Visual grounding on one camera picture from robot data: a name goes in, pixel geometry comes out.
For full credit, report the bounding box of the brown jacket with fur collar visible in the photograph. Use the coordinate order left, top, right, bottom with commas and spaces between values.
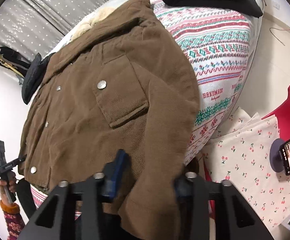
18, 0, 202, 240

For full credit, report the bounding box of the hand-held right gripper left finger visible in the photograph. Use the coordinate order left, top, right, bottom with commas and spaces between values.
26, 149, 130, 240

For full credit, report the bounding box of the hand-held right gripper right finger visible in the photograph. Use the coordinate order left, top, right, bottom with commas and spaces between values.
174, 171, 264, 240

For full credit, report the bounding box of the cherry print cloth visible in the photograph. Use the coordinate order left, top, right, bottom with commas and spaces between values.
202, 106, 290, 234

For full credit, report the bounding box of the grey dotted curtain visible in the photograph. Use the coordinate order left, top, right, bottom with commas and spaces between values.
0, 0, 115, 63

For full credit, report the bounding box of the thin brown cable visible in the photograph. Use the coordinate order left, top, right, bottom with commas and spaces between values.
270, 27, 286, 46

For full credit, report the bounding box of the person's left hand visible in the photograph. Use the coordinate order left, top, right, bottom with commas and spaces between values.
0, 172, 18, 200

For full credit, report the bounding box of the patterned knit-print blanket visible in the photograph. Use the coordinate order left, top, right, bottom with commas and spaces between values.
30, 0, 261, 215

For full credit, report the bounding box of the black hanging bag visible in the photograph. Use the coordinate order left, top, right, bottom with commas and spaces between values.
0, 46, 34, 79

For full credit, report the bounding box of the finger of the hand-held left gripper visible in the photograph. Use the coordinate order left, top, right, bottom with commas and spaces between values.
8, 154, 27, 169
0, 141, 6, 167

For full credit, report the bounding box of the purple phone holder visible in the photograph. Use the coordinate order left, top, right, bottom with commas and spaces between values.
270, 139, 286, 172

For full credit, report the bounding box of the black quilted jacket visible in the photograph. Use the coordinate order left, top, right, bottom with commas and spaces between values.
22, 53, 51, 105

